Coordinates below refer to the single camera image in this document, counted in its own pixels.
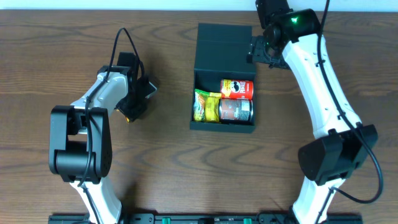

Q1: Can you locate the orange snack packet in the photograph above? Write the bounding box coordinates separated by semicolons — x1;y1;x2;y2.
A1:
115;108;130;124

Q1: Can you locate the dark green box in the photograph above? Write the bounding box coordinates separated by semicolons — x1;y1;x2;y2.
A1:
189;22;257;134

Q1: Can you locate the red Pringles can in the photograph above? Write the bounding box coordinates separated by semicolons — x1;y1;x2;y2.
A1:
220;79;254;100

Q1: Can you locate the green yellow snack packet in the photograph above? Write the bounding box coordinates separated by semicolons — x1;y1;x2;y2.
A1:
193;89;210;122

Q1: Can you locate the silver-sided Pringles can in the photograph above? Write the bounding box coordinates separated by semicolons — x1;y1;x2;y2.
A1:
219;99;254;123

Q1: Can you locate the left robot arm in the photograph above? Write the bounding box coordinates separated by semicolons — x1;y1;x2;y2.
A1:
49;52;157;223

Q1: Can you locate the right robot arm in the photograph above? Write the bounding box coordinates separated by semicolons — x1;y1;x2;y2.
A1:
248;0;378;223

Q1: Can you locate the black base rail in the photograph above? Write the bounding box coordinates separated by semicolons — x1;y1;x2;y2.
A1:
48;212;364;224

